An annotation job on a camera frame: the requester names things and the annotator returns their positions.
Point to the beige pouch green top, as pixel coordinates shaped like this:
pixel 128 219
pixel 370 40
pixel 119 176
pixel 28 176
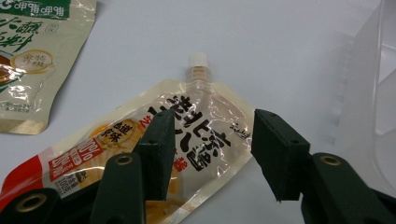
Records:
pixel 40 77

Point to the clear plastic container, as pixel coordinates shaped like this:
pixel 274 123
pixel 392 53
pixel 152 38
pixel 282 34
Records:
pixel 373 109

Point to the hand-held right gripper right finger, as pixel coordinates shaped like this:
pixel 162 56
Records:
pixel 280 155

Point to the cream spout pouch red label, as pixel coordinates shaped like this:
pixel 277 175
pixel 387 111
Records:
pixel 202 124

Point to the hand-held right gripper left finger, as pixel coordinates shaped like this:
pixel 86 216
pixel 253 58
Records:
pixel 155 155

